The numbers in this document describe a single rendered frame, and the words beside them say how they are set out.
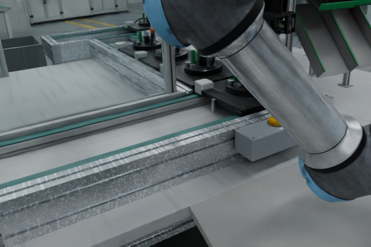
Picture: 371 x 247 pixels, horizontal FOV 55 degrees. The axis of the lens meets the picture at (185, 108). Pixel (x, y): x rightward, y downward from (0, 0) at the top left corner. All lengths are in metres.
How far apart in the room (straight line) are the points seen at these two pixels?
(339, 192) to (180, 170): 0.34
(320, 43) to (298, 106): 0.72
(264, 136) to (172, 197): 0.25
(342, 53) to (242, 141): 0.55
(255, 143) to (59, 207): 0.44
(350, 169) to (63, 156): 0.63
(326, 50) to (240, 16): 0.80
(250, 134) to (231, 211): 0.19
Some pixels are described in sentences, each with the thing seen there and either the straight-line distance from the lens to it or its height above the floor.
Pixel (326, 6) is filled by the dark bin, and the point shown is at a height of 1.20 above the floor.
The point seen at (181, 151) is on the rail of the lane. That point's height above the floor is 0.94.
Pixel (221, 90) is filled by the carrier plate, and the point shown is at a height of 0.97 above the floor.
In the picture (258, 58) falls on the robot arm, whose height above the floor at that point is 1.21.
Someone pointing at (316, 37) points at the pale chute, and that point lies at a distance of 1.27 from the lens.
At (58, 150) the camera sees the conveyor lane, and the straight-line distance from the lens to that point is 0.95.
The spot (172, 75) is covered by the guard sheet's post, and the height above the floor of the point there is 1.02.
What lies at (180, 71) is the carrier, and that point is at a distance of 1.30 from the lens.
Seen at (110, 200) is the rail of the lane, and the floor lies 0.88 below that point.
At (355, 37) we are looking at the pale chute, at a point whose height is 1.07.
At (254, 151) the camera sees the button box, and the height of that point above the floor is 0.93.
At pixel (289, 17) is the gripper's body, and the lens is 0.96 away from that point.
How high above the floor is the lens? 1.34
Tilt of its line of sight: 23 degrees down
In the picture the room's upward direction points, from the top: 3 degrees counter-clockwise
